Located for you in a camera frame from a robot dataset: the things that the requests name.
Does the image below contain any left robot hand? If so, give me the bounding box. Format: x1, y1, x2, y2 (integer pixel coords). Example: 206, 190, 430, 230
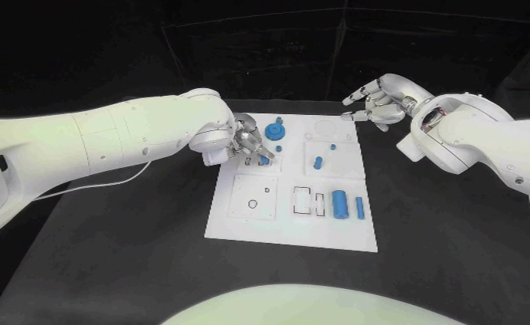
227, 113, 277, 163

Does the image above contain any blue gear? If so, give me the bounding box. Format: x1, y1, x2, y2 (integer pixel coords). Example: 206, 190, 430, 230
263, 122, 289, 142

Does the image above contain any thick blue cylinder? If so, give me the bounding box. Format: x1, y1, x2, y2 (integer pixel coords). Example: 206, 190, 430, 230
332, 189, 350, 220

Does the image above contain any white cable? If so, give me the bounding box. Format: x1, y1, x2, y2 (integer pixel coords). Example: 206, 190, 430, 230
31, 160, 155, 202

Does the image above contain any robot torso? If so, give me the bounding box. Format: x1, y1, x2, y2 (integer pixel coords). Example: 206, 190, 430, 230
159, 284, 457, 325

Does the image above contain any white task board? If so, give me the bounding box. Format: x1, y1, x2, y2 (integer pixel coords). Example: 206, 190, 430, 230
204, 112, 379, 254

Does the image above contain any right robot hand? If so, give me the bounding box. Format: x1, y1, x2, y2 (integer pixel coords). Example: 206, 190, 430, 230
339, 73, 437, 133

